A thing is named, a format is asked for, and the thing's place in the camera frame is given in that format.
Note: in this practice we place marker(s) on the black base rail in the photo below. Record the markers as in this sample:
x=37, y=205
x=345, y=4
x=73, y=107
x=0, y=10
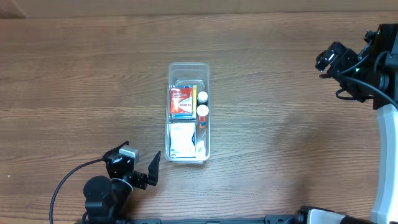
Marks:
x=268, y=219

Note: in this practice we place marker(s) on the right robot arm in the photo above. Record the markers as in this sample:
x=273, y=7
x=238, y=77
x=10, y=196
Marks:
x=372, y=75

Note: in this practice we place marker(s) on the orange Redoxon tube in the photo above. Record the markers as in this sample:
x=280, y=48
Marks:
x=202, y=112

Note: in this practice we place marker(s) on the red medicine box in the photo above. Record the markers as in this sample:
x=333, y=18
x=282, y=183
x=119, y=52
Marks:
x=181, y=100

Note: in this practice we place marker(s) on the dark bottle white cap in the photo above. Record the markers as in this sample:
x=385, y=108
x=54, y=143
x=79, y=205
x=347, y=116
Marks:
x=202, y=98

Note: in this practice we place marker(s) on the clear plastic container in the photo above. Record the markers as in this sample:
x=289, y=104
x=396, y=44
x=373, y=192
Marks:
x=182, y=74

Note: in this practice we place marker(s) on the white medicine box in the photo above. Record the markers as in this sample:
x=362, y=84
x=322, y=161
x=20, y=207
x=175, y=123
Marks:
x=182, y=140

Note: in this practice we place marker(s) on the blue yellow cough drops box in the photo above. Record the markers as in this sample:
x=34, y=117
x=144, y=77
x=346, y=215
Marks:
x=194, y=115

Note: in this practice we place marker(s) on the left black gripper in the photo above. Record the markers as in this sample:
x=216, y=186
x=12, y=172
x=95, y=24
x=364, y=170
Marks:
x=137, y=179

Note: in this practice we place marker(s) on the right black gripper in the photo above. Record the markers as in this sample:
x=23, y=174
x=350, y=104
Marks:
x=325, y=62

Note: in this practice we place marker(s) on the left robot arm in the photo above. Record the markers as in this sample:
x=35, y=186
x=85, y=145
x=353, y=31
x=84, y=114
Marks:
x=105, y=197

